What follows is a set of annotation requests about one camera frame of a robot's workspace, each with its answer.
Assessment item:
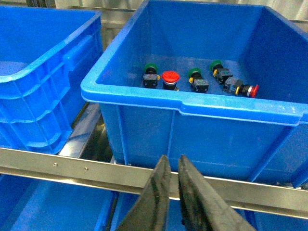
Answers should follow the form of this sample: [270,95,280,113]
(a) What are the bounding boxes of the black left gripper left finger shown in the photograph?
[116,155,171,231]

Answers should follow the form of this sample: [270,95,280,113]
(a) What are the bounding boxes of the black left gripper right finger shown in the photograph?
[178,155,255,231]

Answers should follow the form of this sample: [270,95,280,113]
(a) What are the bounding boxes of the red mushroom push button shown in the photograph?
[161,70,180,90]

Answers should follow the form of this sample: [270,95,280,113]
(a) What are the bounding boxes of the blue bin with buttons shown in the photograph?
[81,0,308,187]

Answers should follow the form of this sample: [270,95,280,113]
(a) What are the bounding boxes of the green push button middle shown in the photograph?
[188,68,209,93]

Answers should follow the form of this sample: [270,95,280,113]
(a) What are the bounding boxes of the green push button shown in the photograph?
[188,68,209,93]
[143,63,160,89]
[210,60,233,84]

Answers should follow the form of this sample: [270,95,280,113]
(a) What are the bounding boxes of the blue bin lower shelf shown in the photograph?
[0,173,308,231]

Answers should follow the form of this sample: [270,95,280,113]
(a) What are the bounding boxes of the red button lying sideways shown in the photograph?
[223,77,259,98]

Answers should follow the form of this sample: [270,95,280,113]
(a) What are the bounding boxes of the green push button left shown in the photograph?
[143,63,160,89]

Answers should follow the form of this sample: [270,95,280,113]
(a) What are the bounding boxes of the green push button right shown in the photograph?
[210,60,233,84]

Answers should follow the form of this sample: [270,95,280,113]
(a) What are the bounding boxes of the blue ribbed crate left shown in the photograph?
[0,6,103,154]

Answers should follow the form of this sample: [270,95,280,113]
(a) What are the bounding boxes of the steel shelf front rail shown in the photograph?
[0,148,308,219]

